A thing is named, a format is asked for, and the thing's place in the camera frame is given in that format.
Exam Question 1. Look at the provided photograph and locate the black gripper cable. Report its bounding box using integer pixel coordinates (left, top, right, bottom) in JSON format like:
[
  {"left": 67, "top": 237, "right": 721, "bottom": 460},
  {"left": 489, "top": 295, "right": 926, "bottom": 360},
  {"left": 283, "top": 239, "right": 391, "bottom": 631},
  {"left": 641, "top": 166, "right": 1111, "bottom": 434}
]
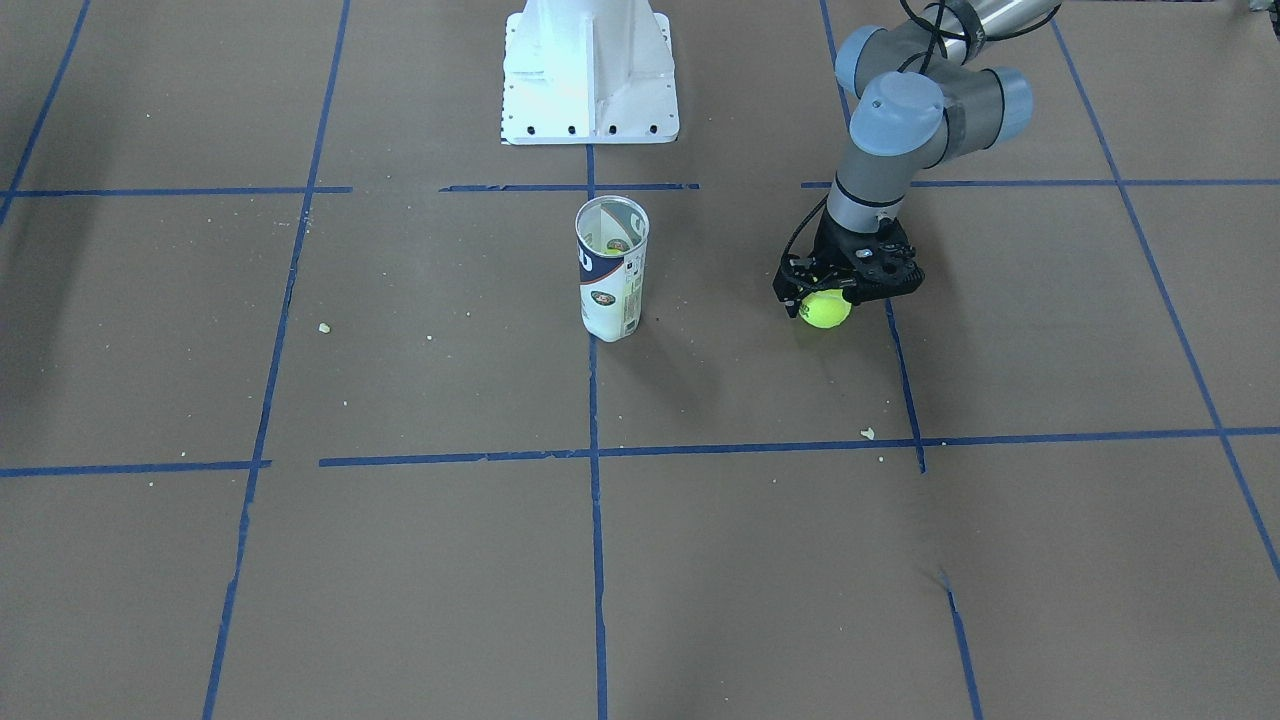
[{"left": 782, "top": 196, "right": 831, "bottom": 265}]

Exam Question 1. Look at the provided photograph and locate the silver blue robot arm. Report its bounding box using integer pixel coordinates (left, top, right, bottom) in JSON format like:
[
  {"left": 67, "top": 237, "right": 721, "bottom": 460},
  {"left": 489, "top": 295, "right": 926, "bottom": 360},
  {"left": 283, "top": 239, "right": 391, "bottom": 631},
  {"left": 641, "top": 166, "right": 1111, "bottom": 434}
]
[{"left": 774, "top": 1, "right": 1059, "bottom": 313}]

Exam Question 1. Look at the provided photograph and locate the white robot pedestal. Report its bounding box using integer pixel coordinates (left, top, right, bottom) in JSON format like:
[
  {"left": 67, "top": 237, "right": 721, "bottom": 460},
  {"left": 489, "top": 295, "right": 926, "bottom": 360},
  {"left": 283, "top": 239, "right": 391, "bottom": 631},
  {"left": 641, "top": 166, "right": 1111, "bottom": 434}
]
[{"left": 500, "top": 1, "right": 681, "bottom": 146}]

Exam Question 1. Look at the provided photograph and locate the clear tennis ball can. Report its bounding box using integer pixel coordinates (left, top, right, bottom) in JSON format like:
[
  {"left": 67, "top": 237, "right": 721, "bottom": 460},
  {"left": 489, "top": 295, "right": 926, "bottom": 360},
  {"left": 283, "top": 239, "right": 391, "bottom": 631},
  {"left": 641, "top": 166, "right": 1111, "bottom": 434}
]
[{"left": 575, "top": 195, "right": 652, "bottom": 342}]

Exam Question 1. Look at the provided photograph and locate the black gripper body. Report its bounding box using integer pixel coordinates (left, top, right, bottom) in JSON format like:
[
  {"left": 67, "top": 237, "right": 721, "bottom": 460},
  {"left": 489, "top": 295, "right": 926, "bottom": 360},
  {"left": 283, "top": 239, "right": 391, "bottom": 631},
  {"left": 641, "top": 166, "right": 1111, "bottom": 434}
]
[{"left": 810, "top": 217, "right": 925, "bottom": 304}]

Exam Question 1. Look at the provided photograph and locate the yellow tennis ball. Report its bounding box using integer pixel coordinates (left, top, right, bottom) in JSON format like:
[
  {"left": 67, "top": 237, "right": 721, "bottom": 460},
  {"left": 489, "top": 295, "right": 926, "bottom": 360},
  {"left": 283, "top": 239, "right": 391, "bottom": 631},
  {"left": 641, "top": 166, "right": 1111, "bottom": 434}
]
[{"left": 797, "top": 290, "right": 852, "bottom": 329}]

